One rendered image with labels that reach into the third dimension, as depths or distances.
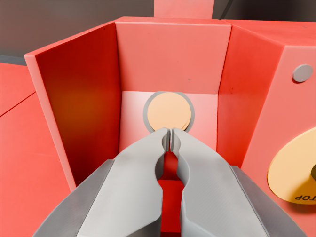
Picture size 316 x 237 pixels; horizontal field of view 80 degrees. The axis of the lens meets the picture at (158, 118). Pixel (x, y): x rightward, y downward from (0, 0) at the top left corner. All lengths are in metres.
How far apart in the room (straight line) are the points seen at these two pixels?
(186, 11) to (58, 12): 0.52
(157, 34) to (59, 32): 0.84
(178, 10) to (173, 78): 0.59
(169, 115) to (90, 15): 0.79
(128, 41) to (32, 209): 0.31
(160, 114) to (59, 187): 0.28
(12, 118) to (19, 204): 0.28
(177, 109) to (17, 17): 0.96
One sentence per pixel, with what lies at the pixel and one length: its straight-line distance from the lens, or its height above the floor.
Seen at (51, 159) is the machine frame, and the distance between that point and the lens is 0.45.
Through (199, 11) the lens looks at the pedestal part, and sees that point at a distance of 0.76.
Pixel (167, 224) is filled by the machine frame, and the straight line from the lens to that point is 0.35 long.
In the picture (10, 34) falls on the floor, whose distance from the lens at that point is 1.11.
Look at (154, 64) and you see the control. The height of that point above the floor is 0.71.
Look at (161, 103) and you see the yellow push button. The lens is 0.16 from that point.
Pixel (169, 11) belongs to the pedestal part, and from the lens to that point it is 0.75.
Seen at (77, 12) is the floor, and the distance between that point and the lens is 0.94.
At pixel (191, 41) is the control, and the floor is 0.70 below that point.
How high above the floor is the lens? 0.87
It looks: 58 degrees down
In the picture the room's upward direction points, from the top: 176 degrees counter-clockwise
